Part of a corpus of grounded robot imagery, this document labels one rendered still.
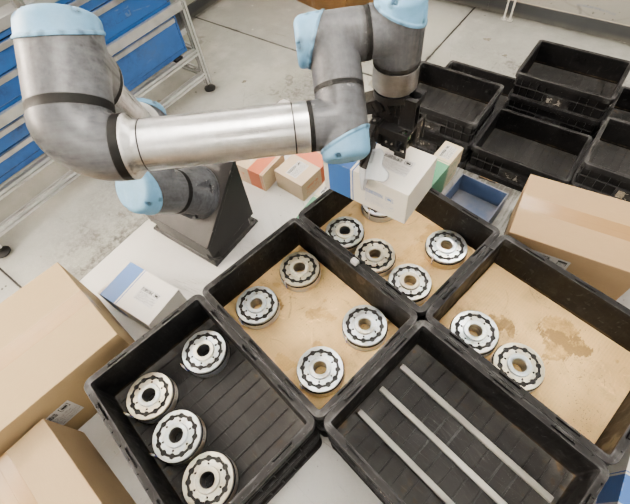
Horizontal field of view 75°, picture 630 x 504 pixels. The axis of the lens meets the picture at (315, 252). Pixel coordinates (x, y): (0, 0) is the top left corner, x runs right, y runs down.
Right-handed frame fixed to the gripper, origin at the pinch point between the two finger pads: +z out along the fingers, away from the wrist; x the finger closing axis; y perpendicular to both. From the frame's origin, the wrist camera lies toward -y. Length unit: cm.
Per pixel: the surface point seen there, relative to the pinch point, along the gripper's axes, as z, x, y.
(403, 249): 27.9, 2.0, 7.7
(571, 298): 23, 8, 46
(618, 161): 62, 104, 49
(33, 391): 21, -76, -38
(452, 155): 29, 41, 3
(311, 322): 27.9, -28.0, -0.3
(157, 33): 61, 78, -194
